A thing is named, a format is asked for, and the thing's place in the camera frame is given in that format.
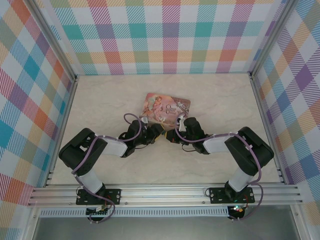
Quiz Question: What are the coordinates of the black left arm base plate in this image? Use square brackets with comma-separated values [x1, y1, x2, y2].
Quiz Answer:
[76, 188, 122, 206]

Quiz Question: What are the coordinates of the small circuit board with LED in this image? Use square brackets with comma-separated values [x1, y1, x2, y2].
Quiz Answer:
[228, 204, 247, 215]

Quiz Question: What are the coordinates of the white slotted cable duct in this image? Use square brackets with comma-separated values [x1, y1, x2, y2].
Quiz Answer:
[39, 206, 230, 218]

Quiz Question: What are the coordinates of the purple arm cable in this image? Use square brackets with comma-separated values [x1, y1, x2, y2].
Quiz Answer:
[174, 117, 265, 222]
[71, 112, 148, 225]

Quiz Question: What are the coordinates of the aluminium side rail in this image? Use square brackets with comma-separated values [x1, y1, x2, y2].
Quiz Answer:
[43, 74, 80, 188]
[249, 72, 287, 186]

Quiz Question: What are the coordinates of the pink storybook tin box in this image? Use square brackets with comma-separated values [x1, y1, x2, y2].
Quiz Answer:
[139, 92, 192, 127]

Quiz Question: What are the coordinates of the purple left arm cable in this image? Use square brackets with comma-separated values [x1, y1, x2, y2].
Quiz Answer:
[71, 112, 148, 225]

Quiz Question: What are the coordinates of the aluminium frame post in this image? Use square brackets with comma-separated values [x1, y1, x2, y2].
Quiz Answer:
[24, 0, 78, 83]
[249, 0, 298, 78]

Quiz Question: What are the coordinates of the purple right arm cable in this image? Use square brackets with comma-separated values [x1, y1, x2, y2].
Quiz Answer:
[174, 117, 265, 222]

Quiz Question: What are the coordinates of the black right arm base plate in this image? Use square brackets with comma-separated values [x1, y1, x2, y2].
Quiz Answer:
[208, 187, 255, 205]

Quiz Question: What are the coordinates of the aluminium mounting rail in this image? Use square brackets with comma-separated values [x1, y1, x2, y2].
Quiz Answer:
[27, 183, 303, 208]

